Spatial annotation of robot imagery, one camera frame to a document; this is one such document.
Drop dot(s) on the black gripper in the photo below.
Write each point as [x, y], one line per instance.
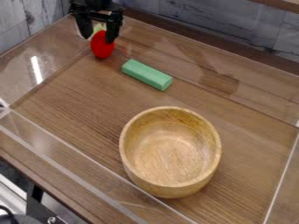
[104, 10]

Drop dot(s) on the clear acrylic corner bracket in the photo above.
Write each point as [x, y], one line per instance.
[84, 19]

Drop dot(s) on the red fruit with green leaf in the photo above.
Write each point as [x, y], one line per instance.
[100, 47]

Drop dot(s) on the clear acrylic tray wall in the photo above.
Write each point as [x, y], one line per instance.
[69, 101]

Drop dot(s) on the round wooden bowl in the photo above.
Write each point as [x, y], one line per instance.
[170, 150]

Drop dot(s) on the black table leg bracket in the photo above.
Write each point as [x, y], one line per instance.
[44, 208]

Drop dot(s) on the green rectangular block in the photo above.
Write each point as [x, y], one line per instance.
[147, 74]

